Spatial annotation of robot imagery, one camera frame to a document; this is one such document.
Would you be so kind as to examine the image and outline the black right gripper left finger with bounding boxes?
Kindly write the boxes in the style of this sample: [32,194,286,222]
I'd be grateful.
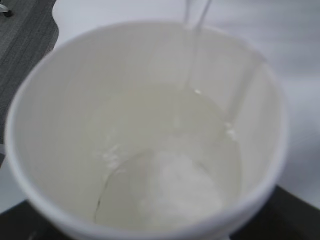
[0,200,69,240]

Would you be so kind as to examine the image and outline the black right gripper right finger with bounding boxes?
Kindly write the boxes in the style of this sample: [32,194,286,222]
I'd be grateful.
[230,187,320,240]

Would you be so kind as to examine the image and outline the white paper cup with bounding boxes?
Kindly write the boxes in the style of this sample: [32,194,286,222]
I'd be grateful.
[5,21,289,240]

